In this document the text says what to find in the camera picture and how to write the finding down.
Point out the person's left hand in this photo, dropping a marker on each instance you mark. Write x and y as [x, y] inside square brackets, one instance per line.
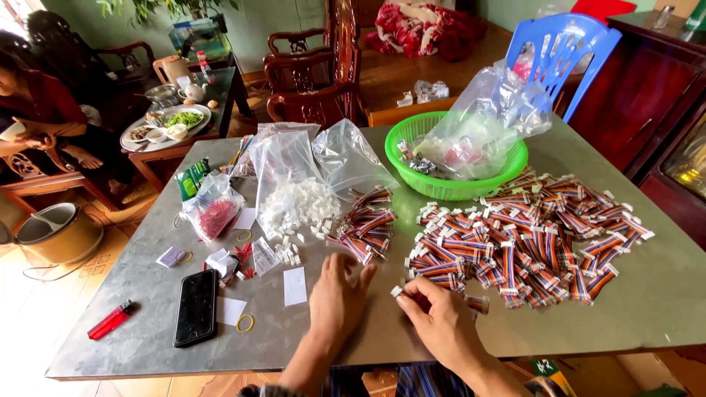
[336, 309]

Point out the person's right hand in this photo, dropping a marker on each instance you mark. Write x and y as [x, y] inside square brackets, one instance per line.
[441, 325]

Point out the white paper slip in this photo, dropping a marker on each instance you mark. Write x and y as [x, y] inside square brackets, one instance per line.
[295, 286]
[231, 311]
[245, 219]

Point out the scattered loose white connectors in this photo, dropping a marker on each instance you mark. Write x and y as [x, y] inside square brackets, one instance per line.
[289, 248]

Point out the person's striped trousers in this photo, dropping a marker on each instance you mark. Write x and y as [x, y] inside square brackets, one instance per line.
[386, 383]

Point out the printed white label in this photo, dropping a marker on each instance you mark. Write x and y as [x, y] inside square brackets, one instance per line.
[265, 256]

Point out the yellow rubber band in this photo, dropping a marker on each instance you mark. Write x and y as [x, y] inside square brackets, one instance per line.
[245, 331]
[244, 240]
[189, 260]

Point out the crumpled white paper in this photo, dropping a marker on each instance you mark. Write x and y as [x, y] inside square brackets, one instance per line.
[219, 263]

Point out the clear bag of white connectors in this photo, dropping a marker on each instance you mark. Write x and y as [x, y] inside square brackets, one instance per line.
[289, 187]

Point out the black smartphone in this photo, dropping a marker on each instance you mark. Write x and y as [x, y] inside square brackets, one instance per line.
[196, 309]

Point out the green plastic basket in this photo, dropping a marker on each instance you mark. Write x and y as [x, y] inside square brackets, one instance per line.
[452, 185]

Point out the empty clear plastic bag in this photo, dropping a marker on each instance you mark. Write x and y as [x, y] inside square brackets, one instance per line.
[347, 154]

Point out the clear bag of red parts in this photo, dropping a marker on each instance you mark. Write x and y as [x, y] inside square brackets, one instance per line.
[214, 212]

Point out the small printed card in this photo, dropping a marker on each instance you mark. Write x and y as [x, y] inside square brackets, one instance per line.
[169, 257]

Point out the green foil packet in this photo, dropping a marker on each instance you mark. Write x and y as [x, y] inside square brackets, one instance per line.
[192, 177]

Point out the clear bag of mixed parts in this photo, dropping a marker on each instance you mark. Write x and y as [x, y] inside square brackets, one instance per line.
[485, 121]

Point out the red lighter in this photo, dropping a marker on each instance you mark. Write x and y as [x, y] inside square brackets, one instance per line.
[110, 320]

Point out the carved dark wooden armchair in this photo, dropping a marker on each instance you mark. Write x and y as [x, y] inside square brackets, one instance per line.
[314, 77]

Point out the small clear plastic packets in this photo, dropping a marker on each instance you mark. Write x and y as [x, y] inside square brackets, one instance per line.
[431, 91]

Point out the glass-topped tea table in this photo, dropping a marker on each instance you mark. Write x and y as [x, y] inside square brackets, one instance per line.
[220, 105]

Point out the wooden bench bed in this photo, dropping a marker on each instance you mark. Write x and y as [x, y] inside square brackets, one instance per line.
[408, 77]

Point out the round tray of dishes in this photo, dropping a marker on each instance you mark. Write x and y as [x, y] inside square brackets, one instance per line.
[165, 129]

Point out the white teapot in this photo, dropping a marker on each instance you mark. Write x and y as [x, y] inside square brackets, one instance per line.
[193, 91]

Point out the steel bowl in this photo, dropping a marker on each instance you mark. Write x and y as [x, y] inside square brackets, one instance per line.
[161, 95]

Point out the rice cooker pot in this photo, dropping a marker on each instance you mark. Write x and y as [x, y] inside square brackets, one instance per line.
[58, 234]

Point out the beige electric kettle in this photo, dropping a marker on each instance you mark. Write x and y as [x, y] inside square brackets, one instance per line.
[172, 69]

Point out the red floral blanket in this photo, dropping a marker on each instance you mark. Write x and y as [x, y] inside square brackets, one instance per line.
[424, 27]

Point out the blue plastic chair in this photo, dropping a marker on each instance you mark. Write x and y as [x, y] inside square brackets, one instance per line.
[562, 49]

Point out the glass fish tank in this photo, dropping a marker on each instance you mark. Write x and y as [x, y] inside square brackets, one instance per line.
[199, 38]

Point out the dark wooden cabinet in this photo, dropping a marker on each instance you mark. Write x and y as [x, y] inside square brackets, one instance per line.
[651, 105]

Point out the green potted plant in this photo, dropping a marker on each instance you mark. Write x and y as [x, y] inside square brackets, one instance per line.
[165, 6]

